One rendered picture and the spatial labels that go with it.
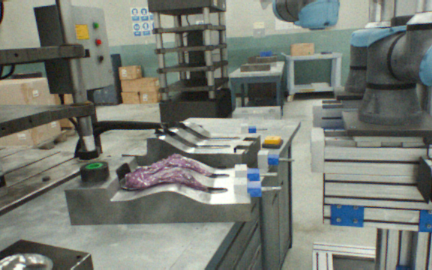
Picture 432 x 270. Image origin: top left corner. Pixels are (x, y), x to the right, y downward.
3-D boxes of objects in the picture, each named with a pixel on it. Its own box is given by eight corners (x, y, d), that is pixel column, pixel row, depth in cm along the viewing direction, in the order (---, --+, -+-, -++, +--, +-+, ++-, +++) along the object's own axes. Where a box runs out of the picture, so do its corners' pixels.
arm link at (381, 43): (396, 76, 97) (399, 25, 93) (433, 82, 84) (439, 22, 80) (355, 80, 95) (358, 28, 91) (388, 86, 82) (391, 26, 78)
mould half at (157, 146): (261, 154, 145) (259, 122, 141) (242, 178, 122) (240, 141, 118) (157, 148, 163) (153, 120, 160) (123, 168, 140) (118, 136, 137)
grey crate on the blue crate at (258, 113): (281, 117, 470) (281, 106, 466) (280, 124, 431) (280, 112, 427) (236, 118, 483) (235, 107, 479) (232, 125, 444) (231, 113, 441)
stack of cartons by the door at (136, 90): (163, 100, 803) (159, 64, 781) (157, 103, 772) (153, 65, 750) (128, 102, 821) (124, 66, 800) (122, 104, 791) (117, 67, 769)
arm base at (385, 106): (412, 112, 98) (415, 76, 95) (429, 125, 84) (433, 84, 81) (355, 112, 102) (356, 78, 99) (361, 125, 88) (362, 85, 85)
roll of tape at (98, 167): (80, 175, 103) (78, 164, 103) (108, 169, 107) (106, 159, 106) (82, 184, 96) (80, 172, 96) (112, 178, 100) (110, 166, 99)
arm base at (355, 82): (382, 86, 143) (383, 61, 141) (389, 92, 129) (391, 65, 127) (343, 88, 147) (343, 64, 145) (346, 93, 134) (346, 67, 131)
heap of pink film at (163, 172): (213, 171, 114) (211, 148, 112) (208, 194, 97) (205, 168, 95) (136, 174, 116) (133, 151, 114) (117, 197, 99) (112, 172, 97)
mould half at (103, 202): (250, 182, 118) (248, 151, 115) (251, 221, 93) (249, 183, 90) (106, 187, 122) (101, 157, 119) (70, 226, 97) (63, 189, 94)
